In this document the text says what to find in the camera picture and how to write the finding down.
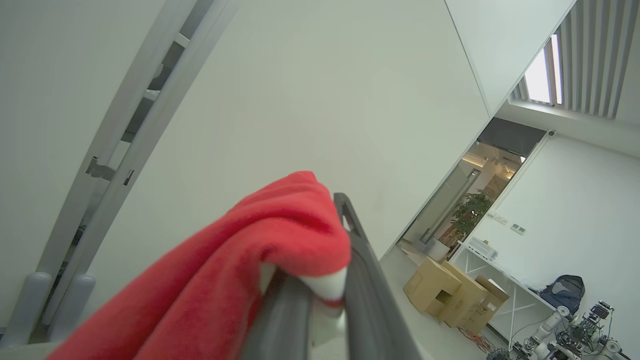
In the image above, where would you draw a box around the red fleece garment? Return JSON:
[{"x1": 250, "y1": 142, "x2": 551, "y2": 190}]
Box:
[{"x1": 46, "y1": 171, "x2": 352, "y2": 360}]

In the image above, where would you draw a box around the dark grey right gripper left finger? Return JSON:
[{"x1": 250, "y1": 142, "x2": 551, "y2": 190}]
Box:
[{"x1": 239, "y1": 272, "x2": 315, "y2": 360}]

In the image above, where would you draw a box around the ceiling light panel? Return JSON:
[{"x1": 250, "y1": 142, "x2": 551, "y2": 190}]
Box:
[{"x1": 524, "y1": 34, "x2": 563, "y2": 106}]

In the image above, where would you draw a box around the grey sliding door frame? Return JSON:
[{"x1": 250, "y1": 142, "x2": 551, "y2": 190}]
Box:
[{"x1": 0, "y1": 0, "x2": 240, "y2": 348}]

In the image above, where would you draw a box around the dark blue backpack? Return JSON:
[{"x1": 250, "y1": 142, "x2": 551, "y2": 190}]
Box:
[{"x1": 540, "y1": 274, "x2": 586, "y2": 316}]

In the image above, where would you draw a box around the white metal table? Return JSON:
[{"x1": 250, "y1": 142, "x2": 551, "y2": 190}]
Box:
[{"x1": 449, "y1": 241, "x2": 557, "y2": 351}]

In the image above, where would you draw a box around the large cardboard box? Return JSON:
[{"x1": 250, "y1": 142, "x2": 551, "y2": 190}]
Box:
[{"x1": 403, "y1": 257, "x2": 463, "y2": 317}]

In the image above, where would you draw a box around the tall cardboard box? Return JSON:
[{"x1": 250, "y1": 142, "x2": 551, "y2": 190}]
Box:
[{"x1": 440, "y1": 260, "x2": 488, "y2": 329}]

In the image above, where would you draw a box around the glass door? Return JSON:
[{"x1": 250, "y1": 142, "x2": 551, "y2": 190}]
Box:
[{"x1": 400, "y1": 167, "x2": 482, "y2": 248}]

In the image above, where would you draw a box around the orange cable on floor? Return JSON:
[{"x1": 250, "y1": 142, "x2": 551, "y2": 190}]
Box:
[{"x1": 457, "y1": 326, "x2": 501, "y2": 353}]

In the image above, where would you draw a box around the white device on table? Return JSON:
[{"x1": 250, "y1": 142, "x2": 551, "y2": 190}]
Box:
[{"x1": 467, "y1": 236, "x2": 499, "y2": 262}]

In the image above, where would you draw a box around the green potted plant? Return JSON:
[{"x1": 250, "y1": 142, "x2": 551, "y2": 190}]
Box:
[{"x1": 450, "y1": 190, "x2": 495, "y2": 238}]

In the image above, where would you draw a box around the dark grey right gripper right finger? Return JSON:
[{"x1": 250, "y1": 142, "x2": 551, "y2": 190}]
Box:
[{"x1": 333, "y1": 193, "x2": 423, "y2": 360}]

